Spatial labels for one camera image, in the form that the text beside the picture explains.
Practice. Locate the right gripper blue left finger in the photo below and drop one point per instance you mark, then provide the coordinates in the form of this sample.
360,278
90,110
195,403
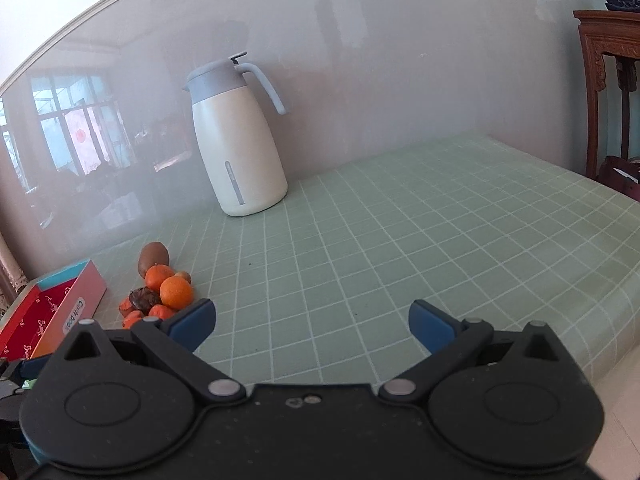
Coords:
169,344

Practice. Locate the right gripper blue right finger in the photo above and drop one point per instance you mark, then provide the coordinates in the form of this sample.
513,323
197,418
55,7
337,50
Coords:
452,344

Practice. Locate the orange tangerine front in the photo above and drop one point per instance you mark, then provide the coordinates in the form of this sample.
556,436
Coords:
176,293

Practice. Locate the orange tangerine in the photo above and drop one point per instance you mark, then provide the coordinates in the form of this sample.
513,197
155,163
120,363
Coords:
176,293
155,276

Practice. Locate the small orange fruit right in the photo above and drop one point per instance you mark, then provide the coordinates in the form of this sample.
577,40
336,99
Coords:
162,312

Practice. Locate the small orange fruit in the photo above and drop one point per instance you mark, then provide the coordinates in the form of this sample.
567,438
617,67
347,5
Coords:
132,318
162,312
125,307

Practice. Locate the small orange fruit bottom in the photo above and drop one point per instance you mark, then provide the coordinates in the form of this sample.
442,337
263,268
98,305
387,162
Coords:
132,318

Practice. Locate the dark dried mangosteen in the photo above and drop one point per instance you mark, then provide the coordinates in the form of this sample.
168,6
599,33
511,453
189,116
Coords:
143,299

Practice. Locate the small orange fruit left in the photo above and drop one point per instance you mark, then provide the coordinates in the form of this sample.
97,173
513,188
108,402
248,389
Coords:
125,307

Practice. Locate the orange tangerine rear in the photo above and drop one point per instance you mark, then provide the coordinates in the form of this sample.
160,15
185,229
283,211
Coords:
155,276

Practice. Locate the small brown nut fruit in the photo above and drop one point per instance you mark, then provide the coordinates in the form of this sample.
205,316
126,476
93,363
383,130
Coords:
184,275

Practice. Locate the red pink cardboard box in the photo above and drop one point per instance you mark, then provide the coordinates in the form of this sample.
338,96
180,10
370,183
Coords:
48,308

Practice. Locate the brown kiwi fruit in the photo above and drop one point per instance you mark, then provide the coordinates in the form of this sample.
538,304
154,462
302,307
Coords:
152,254

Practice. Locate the green checked tablecloth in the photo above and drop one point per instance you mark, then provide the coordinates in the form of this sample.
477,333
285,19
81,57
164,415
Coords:
318,288

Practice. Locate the white thermos jug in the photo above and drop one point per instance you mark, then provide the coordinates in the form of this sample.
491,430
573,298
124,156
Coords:
236,144

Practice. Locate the dark wooden chair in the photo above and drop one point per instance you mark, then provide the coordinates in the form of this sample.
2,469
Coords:
610,53

